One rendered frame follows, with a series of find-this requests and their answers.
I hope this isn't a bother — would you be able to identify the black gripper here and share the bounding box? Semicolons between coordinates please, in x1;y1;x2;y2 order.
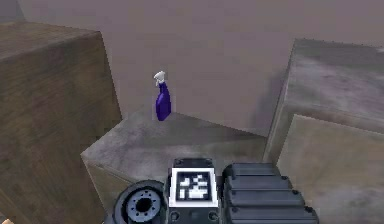
112;179;168;224

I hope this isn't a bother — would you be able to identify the purple spray bottle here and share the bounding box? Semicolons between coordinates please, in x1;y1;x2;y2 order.
153;70;172;122

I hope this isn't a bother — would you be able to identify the grey low cabinet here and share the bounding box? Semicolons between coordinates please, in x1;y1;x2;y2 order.
80;107;268;214

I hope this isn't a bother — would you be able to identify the brown wooden cabinet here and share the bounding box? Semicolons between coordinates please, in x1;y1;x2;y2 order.
0;21;123;224

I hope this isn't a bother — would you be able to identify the grey tall cabinet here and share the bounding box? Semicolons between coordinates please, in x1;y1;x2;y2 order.
262;38;384;224

